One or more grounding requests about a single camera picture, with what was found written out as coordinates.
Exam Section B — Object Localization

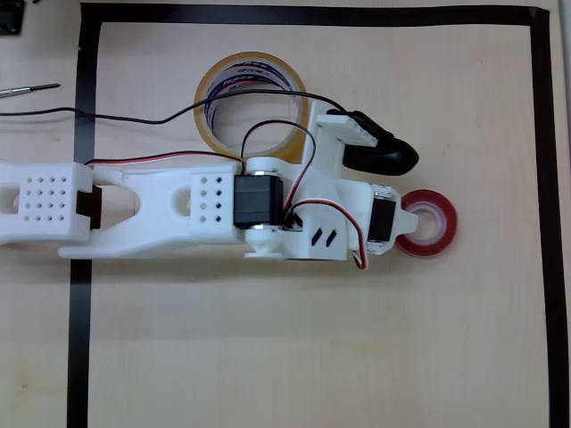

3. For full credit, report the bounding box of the black plastic object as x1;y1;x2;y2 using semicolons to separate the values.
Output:
0;0;25;37

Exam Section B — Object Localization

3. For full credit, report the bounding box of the red white black servo wire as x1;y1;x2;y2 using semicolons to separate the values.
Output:
83;120;319;216
285;200;371;272

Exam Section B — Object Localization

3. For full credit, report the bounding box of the thin black camera cable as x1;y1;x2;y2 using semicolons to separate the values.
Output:
0;90;353;127

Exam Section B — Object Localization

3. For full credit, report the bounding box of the small red tape roll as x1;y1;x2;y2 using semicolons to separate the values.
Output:
394;188;459;259

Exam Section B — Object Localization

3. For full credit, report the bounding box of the large clear packing tape roll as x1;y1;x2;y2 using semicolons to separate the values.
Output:
193;51;310;164

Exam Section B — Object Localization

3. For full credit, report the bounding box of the small metal screwdriver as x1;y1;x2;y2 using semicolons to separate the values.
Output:
0;82;62;98

